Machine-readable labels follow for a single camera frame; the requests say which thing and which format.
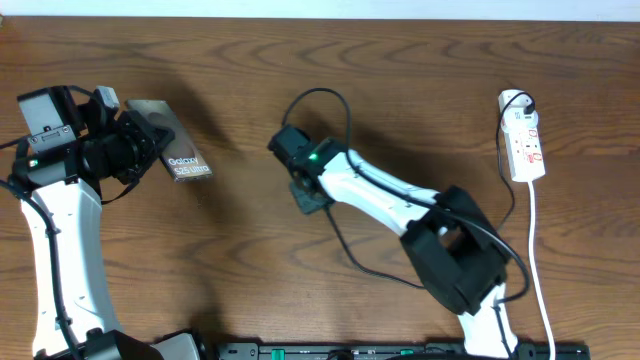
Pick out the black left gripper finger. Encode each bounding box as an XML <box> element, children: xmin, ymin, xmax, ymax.
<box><xmin>136</xmin><ymin>118</ymin><xmax>175</xmax><ymax>150</ymax></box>
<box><xmin>132</xmin><ymin>148</ymin><xmax>161</xmax><ymax>180</ymax></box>

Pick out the Samsung Galaxy smartphone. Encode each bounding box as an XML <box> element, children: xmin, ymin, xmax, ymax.
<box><xmin>126</xmin><ymin>99</ymin><xmax>213</xmax><ymax>182</ymax></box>

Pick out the black charger cable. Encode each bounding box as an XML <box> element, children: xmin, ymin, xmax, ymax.
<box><xmin>322</xmin><ymin>91</ymin><xmax>537</xmax><ymax>291</ymax></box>

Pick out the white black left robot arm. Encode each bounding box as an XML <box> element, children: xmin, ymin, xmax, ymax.
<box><xmin>1</xmin><ymin>85</ymin><xmax>207</xmax><ymax>360</ymax></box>

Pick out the white power strip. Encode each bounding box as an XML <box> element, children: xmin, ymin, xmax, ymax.
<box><xmin>498</xmin><ymin>89</ymin><xmax>546</xmax><ymax>183</ymax></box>

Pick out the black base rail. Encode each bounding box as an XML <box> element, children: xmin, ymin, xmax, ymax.
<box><xmin>214</xmin><ymin>342</ymin><xmax>591</xmax><ymax>360</ymax></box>

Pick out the white power strip cord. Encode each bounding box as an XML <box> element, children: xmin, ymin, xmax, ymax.
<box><xmin>526</xmin><ymin>180</ymin><xmax>557</xmax><ymax>360</ymax></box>

